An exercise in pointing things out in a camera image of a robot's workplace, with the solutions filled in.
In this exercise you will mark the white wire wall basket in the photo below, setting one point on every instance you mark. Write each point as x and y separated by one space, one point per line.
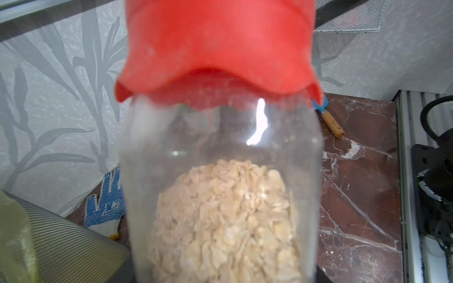
350 16

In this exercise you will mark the blue dotted work glove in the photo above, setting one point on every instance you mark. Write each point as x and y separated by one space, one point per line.
103 212

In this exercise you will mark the red lid oatmeal jar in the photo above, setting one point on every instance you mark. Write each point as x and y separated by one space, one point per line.
222 195

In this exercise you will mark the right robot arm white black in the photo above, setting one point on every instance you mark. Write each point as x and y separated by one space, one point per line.
432 170

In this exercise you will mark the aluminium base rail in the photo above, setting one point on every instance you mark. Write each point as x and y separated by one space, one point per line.
425 136

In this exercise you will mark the red jar lid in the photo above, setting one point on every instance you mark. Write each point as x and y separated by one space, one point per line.
211 53

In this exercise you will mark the mesh trash bin yellow bag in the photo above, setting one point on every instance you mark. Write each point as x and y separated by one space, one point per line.
38 246

